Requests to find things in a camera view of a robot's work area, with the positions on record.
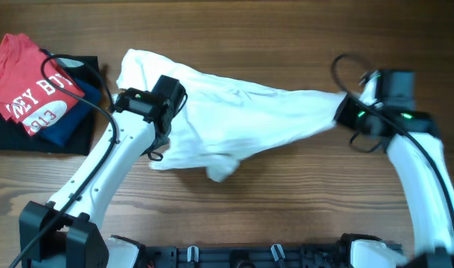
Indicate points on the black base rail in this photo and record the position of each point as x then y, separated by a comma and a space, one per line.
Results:
303, 256

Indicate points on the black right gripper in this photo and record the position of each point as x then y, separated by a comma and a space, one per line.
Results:
347, 103

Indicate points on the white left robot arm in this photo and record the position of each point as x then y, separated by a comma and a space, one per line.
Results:
65, 232

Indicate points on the black folded t-shirt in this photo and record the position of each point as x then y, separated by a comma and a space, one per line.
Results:
63, 145

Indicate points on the blue folded t-shirt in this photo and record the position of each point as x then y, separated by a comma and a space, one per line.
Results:
70, 111

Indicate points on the white t-shirt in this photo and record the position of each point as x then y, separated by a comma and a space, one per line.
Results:
225, 120

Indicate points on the red printed t-shirt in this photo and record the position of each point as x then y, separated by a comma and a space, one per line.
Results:
26, 96

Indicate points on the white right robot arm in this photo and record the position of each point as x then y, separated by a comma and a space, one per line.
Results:
413, 145

